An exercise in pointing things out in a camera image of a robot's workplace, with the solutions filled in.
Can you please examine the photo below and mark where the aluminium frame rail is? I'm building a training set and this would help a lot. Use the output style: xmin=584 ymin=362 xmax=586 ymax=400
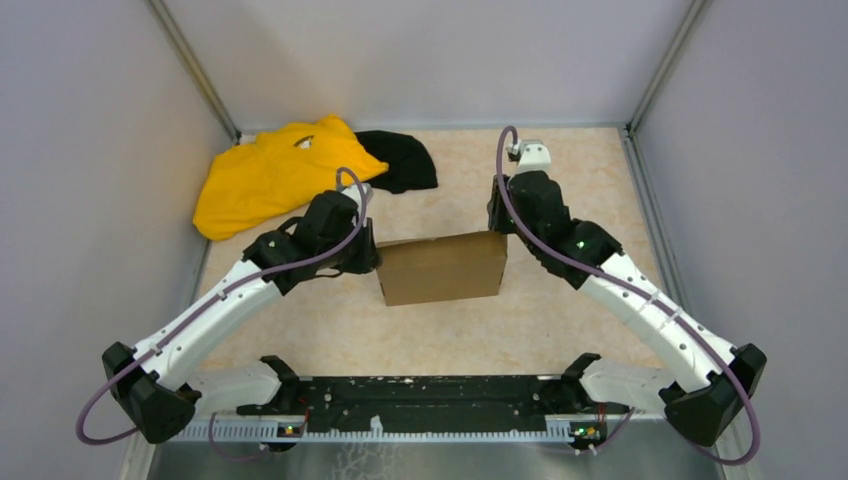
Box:
xmin=136 ymin=374 xmax=738 ymax=444

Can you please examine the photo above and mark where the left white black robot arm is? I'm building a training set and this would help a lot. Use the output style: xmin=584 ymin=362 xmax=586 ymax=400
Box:
xmin=102 ymin=186 xmax=380 ymax=444

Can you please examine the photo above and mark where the yellow shirt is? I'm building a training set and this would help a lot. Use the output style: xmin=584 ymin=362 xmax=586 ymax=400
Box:
xmin=193 ymin=115 xmax=389 ymax=241

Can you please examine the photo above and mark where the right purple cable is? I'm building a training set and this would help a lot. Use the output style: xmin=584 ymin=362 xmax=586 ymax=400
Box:
xmin=496 ymin=125 xmax=763 ymax=467

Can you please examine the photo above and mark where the black cloth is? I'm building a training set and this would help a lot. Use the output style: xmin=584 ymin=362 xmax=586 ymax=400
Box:
xmin=355 ymin=130 xmax=439 ymax=194

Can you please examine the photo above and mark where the brown cardboard box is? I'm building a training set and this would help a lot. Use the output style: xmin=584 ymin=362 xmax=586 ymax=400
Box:
xmin=377 ymin=231 xmax=508 ymax=307

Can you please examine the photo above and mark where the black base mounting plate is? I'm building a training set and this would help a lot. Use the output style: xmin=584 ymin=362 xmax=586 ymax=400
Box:
xmin=236 ymin=375 xmax=627 ymax=434

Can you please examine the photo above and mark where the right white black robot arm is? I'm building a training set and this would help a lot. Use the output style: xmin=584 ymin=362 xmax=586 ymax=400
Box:
xmin=487 ymin=171 xmax=767 ymax=447

